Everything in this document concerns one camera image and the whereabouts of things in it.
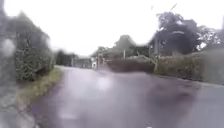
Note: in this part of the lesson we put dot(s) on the pole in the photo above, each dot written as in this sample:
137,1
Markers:
124,54

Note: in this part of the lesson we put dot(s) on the distant trees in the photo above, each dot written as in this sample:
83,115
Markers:
123,46

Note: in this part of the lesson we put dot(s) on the wet grey asphalt road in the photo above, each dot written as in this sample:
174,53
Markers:
110,103

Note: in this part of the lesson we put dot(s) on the dark building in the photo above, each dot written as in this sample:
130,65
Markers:
166,41

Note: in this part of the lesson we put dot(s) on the low green hedge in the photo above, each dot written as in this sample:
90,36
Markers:
180,66

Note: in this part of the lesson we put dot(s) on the large dark tree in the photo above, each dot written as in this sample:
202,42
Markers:
173,21

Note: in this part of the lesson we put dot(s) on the grass verge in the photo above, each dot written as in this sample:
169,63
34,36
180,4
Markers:
38,87

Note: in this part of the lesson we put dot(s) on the tall green hedge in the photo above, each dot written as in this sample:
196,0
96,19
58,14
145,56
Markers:
30,56

